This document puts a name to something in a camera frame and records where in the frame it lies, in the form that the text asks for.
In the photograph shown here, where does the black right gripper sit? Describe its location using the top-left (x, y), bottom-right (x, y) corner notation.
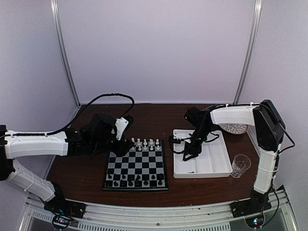
top-left (183, 126), bottom-right (213, 162)

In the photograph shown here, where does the white plastic compartment tray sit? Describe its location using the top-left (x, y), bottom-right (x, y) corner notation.
top-left (173, 130), bottom-right (232, 179)

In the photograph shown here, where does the black white chess board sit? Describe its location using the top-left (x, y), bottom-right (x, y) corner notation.
top-left (102, 140), bottom-right (168, 192)

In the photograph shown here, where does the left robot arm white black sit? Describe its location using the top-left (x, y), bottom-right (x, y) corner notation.
top-left (0, 114), bottom-right (134, 214)

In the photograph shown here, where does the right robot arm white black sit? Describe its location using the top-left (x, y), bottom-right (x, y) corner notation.
top-left (181, 99), bottom-right (286, 213)

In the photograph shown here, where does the white chess pieces row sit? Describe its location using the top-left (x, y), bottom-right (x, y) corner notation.
top-left (129, 138), bottom-right (163, 152)

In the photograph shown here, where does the patterned ceramic plate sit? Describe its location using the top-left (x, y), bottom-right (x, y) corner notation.
top-left (219, 123), bottom-right (248, 135)

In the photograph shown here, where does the clear drinking glass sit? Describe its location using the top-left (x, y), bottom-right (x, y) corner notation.
top-left (231, 154), bottom-right (251, 179)

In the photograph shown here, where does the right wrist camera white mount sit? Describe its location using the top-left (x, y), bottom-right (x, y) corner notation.
top-left (168, 135), bottom-right (191, 144)

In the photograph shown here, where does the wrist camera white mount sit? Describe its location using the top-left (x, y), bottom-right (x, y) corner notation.
top-left (115, 115), bottom-right (134, 141)
top-left (168, 135), bottom-right (191, 144)

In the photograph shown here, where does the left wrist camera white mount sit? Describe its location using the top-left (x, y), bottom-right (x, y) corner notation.
top-left (115, 115), bottom-right (134, 141)

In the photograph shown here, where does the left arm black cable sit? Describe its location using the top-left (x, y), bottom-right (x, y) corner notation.
top-left (45, 92), bottom-right (135, 135)

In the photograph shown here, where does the front aluminium rail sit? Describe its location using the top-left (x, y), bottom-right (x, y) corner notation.
top-left (24, 190), bottom-right (294, 231)

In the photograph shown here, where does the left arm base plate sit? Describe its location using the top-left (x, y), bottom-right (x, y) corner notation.
top-left (43, 200), bottom-right (86, 218)

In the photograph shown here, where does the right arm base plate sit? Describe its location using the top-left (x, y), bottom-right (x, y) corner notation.
top-left (230, 199), bottom-right (272, 218)

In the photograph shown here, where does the left aluminium frame post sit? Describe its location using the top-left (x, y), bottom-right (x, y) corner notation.
top-left (50, 0), bottom-right (80, 107)

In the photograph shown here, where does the aluminium frame post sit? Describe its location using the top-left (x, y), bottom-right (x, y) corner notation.
top-left (50, 0), bottom-right (80, 107)
top-left (233, 0), bottom-right (263, 104)

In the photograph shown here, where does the right aluminium frame post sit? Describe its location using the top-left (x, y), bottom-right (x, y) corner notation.
top-left (233, 0), bottom-right (263, 104)

